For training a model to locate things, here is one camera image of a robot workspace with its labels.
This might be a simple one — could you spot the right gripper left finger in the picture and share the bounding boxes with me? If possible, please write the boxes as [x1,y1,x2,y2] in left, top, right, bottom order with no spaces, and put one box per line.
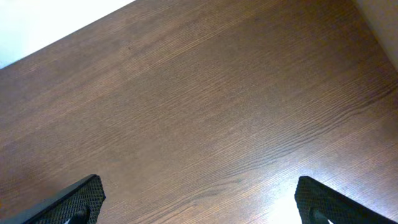
[1,174,106,224]

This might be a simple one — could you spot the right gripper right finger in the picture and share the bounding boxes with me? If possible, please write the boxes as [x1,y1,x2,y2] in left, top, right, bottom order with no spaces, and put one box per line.
[294,176,397,224]

